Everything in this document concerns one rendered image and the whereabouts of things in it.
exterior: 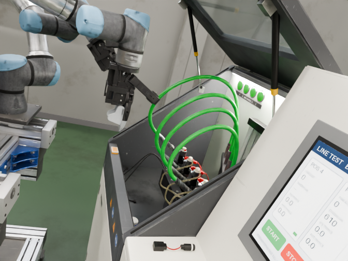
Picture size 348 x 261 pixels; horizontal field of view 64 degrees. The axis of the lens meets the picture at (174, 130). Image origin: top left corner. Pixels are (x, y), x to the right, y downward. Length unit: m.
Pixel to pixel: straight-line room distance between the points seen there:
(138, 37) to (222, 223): 0.57
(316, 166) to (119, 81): 0.57
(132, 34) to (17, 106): 0.73
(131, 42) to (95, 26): 0.11
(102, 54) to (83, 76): 2.74
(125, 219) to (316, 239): 0.57
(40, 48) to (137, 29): 0.70
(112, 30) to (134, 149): 0.80
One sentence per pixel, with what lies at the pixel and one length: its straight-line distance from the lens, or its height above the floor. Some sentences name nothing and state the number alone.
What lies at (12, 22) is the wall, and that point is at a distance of 3.97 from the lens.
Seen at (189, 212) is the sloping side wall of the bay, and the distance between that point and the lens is 0.86.
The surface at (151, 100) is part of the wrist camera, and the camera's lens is 0.87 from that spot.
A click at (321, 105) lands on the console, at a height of 1.47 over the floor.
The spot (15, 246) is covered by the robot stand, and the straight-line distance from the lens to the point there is 1.92.
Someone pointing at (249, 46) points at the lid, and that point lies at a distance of 1.13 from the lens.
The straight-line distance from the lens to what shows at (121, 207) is 1.00.
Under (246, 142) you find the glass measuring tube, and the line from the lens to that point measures 1.22.
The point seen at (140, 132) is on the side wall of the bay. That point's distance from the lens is 1.42.
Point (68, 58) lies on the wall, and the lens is 3.84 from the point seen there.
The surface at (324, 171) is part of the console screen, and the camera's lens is 0.65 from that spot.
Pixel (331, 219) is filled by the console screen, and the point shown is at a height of 1.30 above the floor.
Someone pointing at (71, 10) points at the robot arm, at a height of 1.52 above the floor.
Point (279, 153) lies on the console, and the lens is 0.74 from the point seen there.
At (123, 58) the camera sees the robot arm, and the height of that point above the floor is 1.44.
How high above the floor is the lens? 1.56
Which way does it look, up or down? 20 degrees down
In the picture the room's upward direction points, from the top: 16 degrees clockwise
